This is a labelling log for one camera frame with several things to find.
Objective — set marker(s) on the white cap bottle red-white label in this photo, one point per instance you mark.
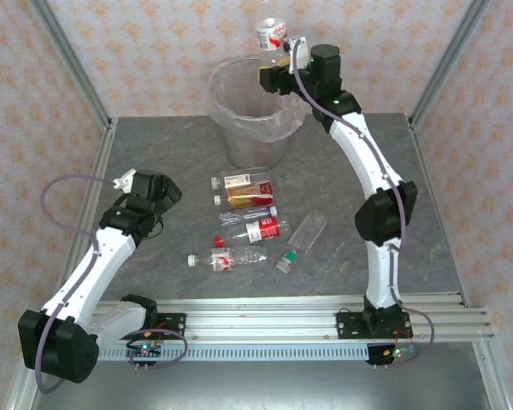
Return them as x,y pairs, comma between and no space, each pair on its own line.
231,258

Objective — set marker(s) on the clear bottle no label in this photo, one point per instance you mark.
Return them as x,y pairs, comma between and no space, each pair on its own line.
248,215

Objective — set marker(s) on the grey metal sheet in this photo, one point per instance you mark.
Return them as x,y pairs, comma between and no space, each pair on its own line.
261,386

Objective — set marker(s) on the bottle red white label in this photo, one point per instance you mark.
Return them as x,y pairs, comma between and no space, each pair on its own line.
270,35

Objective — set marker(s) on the aluminium frame beam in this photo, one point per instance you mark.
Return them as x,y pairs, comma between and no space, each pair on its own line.
449,239
92,183

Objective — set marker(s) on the red cap bottle red label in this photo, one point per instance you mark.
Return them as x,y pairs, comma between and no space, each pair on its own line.
263,230

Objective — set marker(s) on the aluminium mounting rail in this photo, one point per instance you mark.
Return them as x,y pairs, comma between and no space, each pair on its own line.
261,318

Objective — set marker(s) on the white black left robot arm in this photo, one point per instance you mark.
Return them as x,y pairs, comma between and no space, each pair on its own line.
79,282

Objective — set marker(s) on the clear bottle orange white label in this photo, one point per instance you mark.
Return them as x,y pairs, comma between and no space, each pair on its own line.
243,177

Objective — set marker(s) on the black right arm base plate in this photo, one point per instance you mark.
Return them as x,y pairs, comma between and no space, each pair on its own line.
348,324

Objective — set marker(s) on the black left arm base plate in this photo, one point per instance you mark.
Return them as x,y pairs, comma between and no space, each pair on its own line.
173,324

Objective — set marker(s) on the clear bottle green neck label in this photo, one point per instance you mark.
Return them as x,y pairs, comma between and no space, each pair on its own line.
308,232

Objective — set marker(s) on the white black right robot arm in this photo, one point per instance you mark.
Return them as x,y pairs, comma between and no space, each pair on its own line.
359,149

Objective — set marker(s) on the bottle yellow red label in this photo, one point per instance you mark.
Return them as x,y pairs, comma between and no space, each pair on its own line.
250,195

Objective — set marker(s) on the aluminium frame post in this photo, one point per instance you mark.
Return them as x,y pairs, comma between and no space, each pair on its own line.
451,64
70,64

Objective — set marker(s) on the clear plastic bin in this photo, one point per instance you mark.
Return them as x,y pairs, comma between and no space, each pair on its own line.
256,147

